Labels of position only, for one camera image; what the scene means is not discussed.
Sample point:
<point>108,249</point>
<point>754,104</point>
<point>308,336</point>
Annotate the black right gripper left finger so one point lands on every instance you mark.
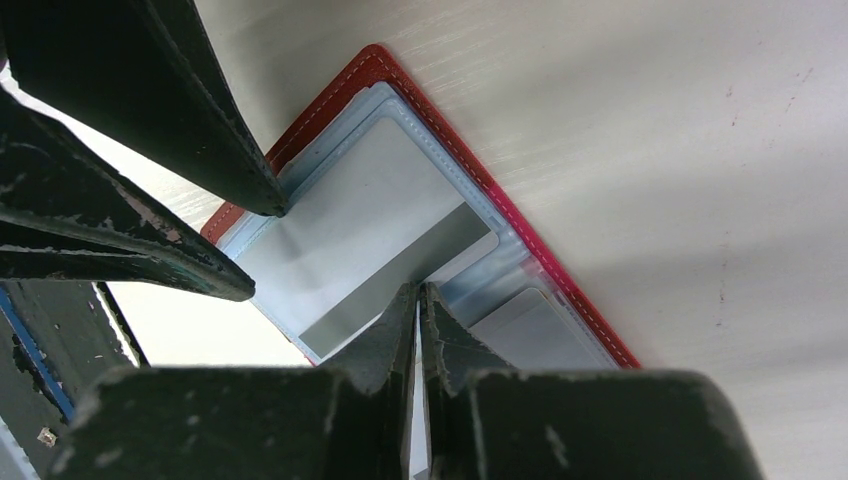
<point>347,418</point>

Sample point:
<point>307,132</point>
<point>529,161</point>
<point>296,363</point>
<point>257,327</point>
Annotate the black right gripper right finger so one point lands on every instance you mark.
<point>490,420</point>

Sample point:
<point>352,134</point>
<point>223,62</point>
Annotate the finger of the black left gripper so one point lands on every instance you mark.
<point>67,215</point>
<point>145,74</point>

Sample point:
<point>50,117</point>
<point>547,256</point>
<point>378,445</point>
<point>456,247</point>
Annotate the red leather card holder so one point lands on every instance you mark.
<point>373,85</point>

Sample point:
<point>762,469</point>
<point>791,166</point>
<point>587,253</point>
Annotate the white card dark stripe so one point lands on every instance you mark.
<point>527,332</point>

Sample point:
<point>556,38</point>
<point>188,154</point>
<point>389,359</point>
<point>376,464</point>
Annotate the white card black stripe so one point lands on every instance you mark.
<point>377,215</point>

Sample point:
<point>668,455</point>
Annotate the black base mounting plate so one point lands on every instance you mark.
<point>57,338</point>

